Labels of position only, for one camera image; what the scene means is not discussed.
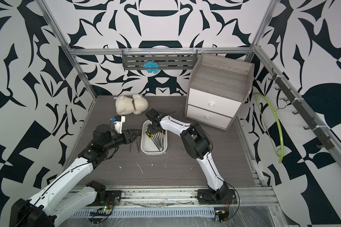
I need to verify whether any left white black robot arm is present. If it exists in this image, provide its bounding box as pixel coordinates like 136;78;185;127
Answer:
9;124;142;227

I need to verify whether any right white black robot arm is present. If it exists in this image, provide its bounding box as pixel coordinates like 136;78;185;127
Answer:
145;109;239;205

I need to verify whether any files bundle in box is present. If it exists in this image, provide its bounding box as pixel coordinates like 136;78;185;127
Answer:
146;129;165;151

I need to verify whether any white plastic storage box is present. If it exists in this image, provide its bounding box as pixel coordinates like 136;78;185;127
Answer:
141;120;168;156

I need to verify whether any white plush toy animal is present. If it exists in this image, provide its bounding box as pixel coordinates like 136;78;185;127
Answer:
114;94;149;115

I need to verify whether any teal crumpled cloth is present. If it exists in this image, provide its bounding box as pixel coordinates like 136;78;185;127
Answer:
144;61;159;74

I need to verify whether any grey white drawer cabinet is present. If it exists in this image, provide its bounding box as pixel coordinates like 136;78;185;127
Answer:
185;54;255;131

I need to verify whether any green hoop tube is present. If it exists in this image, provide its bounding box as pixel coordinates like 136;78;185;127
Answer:
253;93;285;164

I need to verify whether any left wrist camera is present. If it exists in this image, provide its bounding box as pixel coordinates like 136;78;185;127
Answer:
110;115;126;134

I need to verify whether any grey wall shelf rack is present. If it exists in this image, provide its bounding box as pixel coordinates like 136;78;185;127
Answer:
122;49;198;70

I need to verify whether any aluminium cage frame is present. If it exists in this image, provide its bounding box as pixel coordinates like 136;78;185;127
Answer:
34;0;341;227

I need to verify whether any grey wall hook rail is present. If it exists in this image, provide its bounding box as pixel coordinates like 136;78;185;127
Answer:
269;68;335;150

